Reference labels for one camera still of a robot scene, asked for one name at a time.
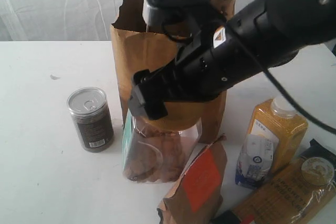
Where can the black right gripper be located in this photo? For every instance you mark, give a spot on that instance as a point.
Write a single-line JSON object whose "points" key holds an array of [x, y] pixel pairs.
{"points": [[211, 63]]}

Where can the brown paper shopping bag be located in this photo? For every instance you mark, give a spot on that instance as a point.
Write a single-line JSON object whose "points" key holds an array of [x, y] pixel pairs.
{"points": [[134, 49]]}

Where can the clear jar yellow lid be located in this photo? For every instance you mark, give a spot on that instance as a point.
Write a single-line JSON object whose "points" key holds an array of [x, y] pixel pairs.
{"points": [[157, 151]]}

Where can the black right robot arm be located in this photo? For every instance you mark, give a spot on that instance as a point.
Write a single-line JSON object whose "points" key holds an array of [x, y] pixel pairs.
{"points": [[273, 31]]}

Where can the dark can silver lid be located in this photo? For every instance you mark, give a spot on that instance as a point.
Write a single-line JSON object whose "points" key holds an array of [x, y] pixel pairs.
{"points": [[90, 114]]}

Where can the brown pouch orange label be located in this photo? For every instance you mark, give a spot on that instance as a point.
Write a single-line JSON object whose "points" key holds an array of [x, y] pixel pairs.
{"points": [[196, 195]]}

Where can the small white blue carton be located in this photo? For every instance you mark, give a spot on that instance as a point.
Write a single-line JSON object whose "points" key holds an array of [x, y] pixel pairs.
{"points": [[255, 161]]}

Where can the yellow grain bottle white cap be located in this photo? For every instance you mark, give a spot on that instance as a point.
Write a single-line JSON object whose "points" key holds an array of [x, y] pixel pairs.
{"points": [[277, 120]]}

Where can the spaghetti packet gold seal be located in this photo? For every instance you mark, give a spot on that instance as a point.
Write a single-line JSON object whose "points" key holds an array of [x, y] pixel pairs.
{"points": [[294, 195]]}

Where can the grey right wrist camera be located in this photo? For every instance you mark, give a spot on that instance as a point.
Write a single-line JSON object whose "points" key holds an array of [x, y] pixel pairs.
{"points": [[199, 15]]}

